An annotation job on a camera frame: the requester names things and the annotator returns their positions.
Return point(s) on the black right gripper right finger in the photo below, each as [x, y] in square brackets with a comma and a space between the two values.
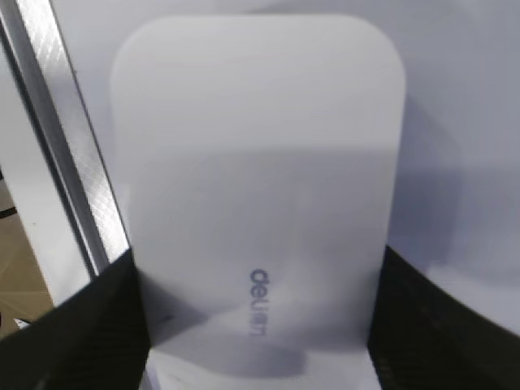
[422, 338]

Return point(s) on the white board with grey frame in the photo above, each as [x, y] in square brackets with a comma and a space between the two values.
[456, 209]

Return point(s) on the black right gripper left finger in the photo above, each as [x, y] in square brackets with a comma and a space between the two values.
[97, 339]

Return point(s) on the white board eraser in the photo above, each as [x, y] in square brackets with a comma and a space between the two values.
[256, 156]

